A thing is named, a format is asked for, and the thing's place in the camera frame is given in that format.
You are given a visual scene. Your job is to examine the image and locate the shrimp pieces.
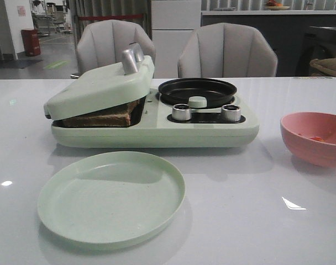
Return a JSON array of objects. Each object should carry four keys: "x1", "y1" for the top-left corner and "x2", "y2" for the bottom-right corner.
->
[{"x1": 298, "y1": 134, "x2": 324, "y2": 142}]

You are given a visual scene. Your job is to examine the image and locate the pink bowl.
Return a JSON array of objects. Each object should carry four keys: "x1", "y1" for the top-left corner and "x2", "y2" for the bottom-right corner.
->
[{"x1": 280, "y1": 112, "x2": 336, "y2": 168}]

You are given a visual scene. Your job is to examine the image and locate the green breakfast maker base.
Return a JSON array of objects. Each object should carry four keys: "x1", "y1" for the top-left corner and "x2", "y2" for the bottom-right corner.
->
[{"x1": 51, "y1": 87, "x2": 259, "y2": 148}]

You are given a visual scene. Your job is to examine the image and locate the left silver knob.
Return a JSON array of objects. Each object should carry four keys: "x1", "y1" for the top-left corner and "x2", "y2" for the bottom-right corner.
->
[{"x1": 172, "y1": 104, "x2": 192, "y2": 121}]

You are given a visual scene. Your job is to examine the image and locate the silver knob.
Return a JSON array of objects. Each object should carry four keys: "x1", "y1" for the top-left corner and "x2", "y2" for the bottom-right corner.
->
[
  {"x1": 172, "y1": 104, "x2": 192, "y2": 121},
  {"x1": 220, "y1": 104, "x2": 242, "y2": 122}
]

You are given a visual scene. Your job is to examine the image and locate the black round frying pan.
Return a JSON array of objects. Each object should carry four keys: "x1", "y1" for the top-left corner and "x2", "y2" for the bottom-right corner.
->
[{"x1": 158, "y1": 78, "x2": 237, "y2": 108}]

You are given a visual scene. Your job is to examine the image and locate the right silver knob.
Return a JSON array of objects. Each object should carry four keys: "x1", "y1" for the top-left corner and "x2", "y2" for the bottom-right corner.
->
[{"x1": 220, "y1": 104, "x2": 242, "y2": 122}]

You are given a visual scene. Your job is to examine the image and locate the light green plate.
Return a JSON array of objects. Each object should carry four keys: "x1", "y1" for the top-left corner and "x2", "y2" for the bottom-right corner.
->
[{"x1": 38, "y1": 151, "x2": 185, "y2": 250}]

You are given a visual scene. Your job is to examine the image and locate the right beige chair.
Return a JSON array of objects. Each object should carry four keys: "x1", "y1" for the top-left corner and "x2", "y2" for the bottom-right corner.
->
[{"x1": 177, "y1": 23, "x2": 278, "y2": 78}]

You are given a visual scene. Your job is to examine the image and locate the beige chair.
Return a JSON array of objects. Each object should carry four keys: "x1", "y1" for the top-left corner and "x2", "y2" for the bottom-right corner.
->
[
  {"x1": 76, "y1": 20, "x2": 156, "y2": 75},
  {"x1": 177, "y1": 23, "x2": 278, "y2": 78}
]

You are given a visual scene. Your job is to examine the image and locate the white refrigerator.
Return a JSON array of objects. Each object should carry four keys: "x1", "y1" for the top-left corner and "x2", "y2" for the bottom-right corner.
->
[{"x1": 151, "y1": 1, "x2": 201, "y2": 78}]

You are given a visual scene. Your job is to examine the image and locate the left beige chair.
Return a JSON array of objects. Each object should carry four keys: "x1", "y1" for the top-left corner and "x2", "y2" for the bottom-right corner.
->
[{"x1": 76, "y1": 20, "x2": 156, "y2": 75}]

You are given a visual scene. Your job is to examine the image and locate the grey curtain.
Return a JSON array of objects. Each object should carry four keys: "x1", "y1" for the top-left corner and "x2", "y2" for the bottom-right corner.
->
[{"x1": 66, "y1": 0, "x2": 151, "y2": 37}]

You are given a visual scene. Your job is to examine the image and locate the dark counter cabinet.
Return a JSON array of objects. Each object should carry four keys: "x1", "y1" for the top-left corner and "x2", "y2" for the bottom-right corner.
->
[{"x1": 201, "y1": 10, "x2": 336, "y2": 77}]

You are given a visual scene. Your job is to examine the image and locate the fruit plate on counter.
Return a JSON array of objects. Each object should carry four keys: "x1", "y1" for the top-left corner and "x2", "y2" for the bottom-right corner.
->
[{"x1": 264, "y1": 0, "x2": 290, "y2": 10}]

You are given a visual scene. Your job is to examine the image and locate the red bin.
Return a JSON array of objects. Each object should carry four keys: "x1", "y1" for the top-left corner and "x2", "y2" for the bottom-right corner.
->
[{"x1": 21, "y1": 29, "x2": 41, "y2": 56}]

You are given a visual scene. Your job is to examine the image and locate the dark appliance at right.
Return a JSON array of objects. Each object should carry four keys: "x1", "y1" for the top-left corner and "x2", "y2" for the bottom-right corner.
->
[{"x1": 295, "y1": 26, "x2": 336, "y2": 76}]

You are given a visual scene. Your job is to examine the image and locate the beige cushion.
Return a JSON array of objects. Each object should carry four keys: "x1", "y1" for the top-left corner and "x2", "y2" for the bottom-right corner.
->
[{"x1": 309, "y1": 58, "x2": 336, "y2": 77}]

